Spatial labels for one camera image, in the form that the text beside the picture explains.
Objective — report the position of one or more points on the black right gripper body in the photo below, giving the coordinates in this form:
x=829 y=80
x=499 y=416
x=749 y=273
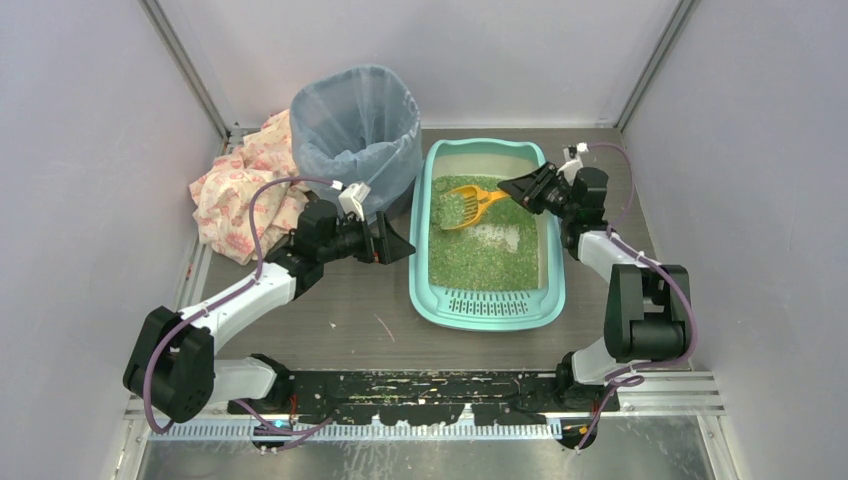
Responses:
x=542 y=192

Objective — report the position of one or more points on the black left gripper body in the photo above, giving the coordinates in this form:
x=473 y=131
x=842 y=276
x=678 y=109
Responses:
x=377 y=238

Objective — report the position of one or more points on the orange litter scoop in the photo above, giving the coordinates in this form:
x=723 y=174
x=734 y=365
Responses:
x=464 y=206

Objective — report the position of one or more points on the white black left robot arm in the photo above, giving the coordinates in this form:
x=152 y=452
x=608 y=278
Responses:
x=174 y=366

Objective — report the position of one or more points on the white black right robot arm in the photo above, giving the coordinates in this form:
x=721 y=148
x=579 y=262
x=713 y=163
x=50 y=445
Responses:
x=647 y=320

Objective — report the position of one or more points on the green cat litter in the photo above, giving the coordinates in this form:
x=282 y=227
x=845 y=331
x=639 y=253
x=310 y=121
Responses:
x=500 y=253

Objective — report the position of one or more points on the teal litter box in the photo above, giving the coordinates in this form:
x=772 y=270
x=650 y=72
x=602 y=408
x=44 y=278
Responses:
x=484 y=310

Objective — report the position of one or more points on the pink patterned cloth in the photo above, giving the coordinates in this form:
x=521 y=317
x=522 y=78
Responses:
x=222 y=196

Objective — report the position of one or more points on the bin with blue bag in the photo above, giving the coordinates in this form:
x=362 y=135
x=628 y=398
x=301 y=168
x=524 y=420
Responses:
x=359 y=125

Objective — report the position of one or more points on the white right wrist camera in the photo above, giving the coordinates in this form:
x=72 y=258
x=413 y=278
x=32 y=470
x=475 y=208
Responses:
x=573 y=159

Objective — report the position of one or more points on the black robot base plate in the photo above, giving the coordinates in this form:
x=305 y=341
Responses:
x=425 y=398

